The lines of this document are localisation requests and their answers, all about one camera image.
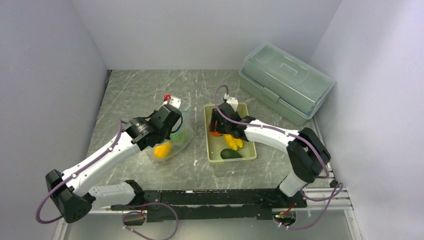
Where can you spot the yellow bell pepper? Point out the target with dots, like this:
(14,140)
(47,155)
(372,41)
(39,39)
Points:
(162,151)

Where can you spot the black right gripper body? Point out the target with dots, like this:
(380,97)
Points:
(220,127)

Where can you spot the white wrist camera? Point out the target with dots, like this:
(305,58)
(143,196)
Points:
(232,101)
(172,100)

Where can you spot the yellow banana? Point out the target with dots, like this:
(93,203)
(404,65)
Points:
(233,143)

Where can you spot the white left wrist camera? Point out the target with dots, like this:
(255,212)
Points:
(172,100)

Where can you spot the black mounting rail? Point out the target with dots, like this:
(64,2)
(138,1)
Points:
(258,203)

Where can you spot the green plastic storage box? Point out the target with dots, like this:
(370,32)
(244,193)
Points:
(286,84)

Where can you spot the clear zip top bag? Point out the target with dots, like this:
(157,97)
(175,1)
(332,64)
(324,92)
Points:
(185,126)

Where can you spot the dark green avocado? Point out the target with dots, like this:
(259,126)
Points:
(228,154)

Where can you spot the orange fruit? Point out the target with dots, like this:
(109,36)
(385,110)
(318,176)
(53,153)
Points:
(215,133)

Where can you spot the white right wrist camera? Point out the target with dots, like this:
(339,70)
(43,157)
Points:
(232,101)

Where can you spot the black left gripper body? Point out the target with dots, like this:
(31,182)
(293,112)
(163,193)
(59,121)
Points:
(165,135)

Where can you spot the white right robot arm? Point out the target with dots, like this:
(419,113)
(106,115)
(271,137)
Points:
(307,154)

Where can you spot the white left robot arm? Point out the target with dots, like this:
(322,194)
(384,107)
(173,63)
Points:
(74,190)

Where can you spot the green lime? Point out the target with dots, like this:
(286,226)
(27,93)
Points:
(179,138)

